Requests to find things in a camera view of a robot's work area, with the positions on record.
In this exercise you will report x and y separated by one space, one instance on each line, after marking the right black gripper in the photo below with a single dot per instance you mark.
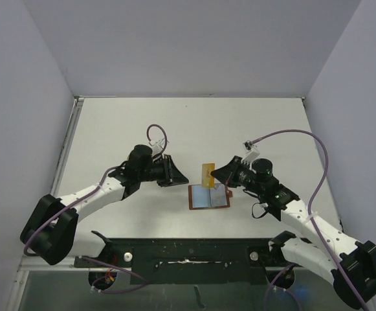
233 172

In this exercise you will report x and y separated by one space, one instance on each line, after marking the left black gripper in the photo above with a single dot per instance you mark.
171 173

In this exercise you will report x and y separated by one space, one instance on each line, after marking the brown leather card holder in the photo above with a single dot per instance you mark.
199 197

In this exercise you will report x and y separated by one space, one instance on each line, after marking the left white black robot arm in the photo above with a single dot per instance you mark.
50 232

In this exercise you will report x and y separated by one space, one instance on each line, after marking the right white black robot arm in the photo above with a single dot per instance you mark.
346 263

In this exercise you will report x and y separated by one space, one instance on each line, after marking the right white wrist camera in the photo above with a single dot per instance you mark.
251 153

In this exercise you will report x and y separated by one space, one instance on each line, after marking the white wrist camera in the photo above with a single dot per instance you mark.
251 153
158 146

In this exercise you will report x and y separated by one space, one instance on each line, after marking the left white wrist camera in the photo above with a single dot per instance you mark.
158 146

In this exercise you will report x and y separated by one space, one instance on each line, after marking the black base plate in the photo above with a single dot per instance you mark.
190 261

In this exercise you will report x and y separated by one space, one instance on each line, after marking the aluminium frame rail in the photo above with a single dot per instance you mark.
66 146

